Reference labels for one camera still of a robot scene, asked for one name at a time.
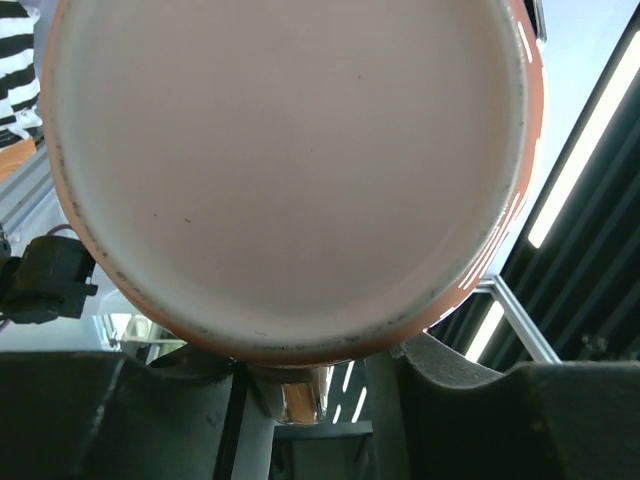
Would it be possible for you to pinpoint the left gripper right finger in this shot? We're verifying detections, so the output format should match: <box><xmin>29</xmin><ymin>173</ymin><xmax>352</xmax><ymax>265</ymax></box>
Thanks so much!
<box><xmin>365</xmin><ymin>334</ymin><xmax>639</xmax><ymax>479</ymax></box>

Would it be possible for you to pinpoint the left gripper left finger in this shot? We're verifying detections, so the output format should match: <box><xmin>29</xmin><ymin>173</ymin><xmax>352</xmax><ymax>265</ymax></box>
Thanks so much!
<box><xmin>1</xmin><ymin>347</ymin><xmax>233</xmax><ymax>479</ymax></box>

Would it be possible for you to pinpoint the light pink mug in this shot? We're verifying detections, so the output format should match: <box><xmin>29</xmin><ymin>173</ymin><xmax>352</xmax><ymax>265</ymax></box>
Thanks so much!
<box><xmin>39</xmin><ymin>0</ymin><xmax>546</xmax><ymax>426</ymax></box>

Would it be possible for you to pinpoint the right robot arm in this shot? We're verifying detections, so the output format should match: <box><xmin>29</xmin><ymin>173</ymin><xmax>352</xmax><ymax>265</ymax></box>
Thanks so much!
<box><xmin>1</xmin><ymin>236</ymin><xmax>98</xmax><ymax>325</ymax></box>

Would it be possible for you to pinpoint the black white striped cloth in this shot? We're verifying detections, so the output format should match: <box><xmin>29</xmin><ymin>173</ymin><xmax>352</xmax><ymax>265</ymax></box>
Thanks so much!
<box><xmin>1</xmin><ymin>1</ymin><xmax>42</xmax><ymax>151</ymax></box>

